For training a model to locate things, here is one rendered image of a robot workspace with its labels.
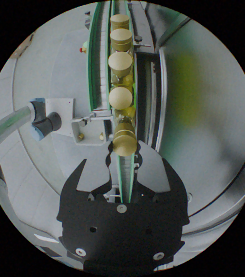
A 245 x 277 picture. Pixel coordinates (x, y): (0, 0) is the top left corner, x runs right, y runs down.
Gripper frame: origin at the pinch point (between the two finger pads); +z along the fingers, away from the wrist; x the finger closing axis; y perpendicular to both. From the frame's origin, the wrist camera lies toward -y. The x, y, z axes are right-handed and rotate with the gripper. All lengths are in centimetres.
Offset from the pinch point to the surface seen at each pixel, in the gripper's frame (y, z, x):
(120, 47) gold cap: -15.7, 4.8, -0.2
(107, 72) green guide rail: -14.8, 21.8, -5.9
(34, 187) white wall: 240, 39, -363
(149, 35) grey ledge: -41, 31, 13
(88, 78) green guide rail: -13.9, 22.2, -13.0
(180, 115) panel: -2.6, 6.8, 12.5
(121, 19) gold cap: -22.2, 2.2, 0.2
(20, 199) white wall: 207, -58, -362
